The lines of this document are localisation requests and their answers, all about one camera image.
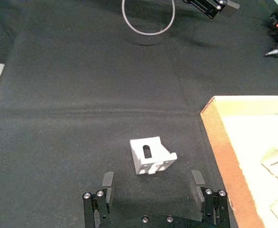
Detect black table cloth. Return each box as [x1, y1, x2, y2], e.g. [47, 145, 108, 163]
[0, 0, 278, 228]

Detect small white plastic piece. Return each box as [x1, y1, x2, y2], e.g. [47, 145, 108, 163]
[129, 136, 178, 176]

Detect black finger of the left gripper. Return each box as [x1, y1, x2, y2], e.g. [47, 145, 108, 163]
[182, 0, 240, 19]

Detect shallow brown cardboard tray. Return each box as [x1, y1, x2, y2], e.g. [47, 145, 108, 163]
[200, 95, 278, 228]

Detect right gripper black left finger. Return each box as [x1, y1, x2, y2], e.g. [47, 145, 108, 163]
[82, 171, 115, 228]

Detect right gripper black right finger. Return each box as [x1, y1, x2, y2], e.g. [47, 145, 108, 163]
[191, 169, 231, 228]

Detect thin grey cable loop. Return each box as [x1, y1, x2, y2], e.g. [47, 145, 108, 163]
[121, 0, 176, 37]

